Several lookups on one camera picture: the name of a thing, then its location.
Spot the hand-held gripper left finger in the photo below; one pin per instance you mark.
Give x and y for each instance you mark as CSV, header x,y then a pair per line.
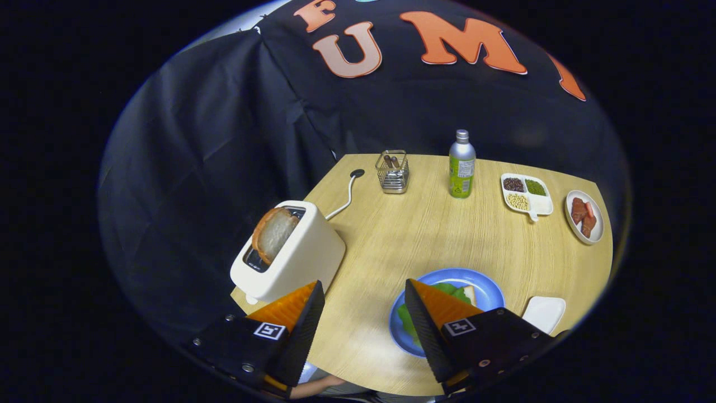
x,y
305,336

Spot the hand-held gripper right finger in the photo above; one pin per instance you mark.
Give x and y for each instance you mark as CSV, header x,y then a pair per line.
x,y
428,336

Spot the green lettuce leaf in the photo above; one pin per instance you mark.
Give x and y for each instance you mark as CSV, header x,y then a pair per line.
x,y
407,324

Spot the toasted bread slice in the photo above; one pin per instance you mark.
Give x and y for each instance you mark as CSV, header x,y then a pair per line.
x,y
274,235

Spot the white bread slice under ham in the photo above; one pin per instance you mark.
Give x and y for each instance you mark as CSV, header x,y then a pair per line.
x,y
470,294

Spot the blue round plate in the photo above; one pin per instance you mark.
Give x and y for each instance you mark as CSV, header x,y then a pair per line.
x,y
486,291

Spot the white toaster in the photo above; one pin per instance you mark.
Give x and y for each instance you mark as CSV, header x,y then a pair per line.
x,y
307,252

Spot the small white plate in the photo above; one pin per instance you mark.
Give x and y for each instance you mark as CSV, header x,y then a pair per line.
x,y
545,313

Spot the green label metal bottle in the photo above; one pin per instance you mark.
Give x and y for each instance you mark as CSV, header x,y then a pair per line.
x,y
462,179

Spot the yellow soybeans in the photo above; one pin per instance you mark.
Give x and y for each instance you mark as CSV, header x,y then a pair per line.
x,y
518,201

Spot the white divided dish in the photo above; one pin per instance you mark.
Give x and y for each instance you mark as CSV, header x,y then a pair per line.
x,y
541,206

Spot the dark red beans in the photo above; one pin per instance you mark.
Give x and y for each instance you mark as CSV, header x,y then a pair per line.
x,y
513,184

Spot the green mung beans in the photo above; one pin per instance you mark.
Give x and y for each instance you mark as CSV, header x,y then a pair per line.
x,y
535,187

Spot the brown meat piece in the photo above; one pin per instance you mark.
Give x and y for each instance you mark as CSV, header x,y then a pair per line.
x,y
588,225
578,210

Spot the white oval plate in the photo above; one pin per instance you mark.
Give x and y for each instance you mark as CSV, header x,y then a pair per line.
x,y
597,229

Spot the red sausage slice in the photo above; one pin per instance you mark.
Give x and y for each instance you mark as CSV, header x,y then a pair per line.
x,y
589,209

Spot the black backdrop cloth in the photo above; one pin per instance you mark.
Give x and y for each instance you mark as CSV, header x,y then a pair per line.
x,y
224,140

